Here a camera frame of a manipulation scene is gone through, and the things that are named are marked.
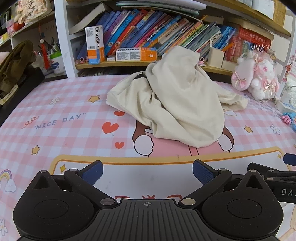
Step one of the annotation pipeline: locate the small beige box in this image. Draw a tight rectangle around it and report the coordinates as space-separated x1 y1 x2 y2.
222 60 237 70

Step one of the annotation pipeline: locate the white green-lid container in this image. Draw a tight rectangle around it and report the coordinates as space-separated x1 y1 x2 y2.
50 52 66 75

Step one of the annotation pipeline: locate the beige pen holder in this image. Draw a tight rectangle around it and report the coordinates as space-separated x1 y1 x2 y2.
207 47 225 67

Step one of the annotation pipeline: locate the row of dark magazines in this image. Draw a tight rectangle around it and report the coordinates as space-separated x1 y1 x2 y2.
77 68 148 78

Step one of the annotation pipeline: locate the pink checked table mat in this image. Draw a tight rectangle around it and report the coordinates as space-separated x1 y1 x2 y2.
0 74 296 241

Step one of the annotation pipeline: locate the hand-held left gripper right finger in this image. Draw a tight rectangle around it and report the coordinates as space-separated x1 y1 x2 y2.
181 159 266 208

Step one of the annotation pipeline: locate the long white orange box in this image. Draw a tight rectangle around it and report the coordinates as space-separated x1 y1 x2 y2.
116 47 158 62

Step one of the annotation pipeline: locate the small red pink plush toy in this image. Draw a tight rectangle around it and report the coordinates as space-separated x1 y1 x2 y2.
7 14 25 33

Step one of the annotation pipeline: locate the row of colourful books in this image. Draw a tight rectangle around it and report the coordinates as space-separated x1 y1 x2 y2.
69 2 272 63

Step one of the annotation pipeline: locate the olive green bag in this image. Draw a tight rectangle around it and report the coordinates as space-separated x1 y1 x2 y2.
0 40 34 106

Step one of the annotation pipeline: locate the black chair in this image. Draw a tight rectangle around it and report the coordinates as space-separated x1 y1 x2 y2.
0 66 45 126

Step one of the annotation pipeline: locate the pink white plush bunny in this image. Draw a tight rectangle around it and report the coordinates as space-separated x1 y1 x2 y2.
231 46 280 100

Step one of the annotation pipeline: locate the printed cream pouch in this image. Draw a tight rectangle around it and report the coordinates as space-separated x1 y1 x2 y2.
17 0 48 23

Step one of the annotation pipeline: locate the tall white orange box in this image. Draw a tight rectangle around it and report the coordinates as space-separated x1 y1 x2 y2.
85 25 106 65

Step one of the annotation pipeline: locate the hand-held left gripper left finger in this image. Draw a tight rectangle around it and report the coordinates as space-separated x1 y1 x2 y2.
34 161 118 208

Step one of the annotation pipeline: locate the red tassel charm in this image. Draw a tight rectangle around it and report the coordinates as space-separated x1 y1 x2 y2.
38 19 50 71

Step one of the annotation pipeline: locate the wooden bookshelf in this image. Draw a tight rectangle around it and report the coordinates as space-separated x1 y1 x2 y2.
66 0 293 78

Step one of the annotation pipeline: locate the beige t-shirt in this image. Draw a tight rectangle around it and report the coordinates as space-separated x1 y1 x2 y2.
106 46 249 149

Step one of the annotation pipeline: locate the white shelf unit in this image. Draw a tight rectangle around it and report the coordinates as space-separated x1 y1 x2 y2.
0 0 79 78

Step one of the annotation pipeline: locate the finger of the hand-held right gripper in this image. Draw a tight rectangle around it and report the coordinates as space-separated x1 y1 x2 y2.
247 163 296 183
283 153 296 167

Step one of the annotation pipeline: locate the pink blue toy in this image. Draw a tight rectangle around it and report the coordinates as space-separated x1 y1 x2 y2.
282 112 296 132

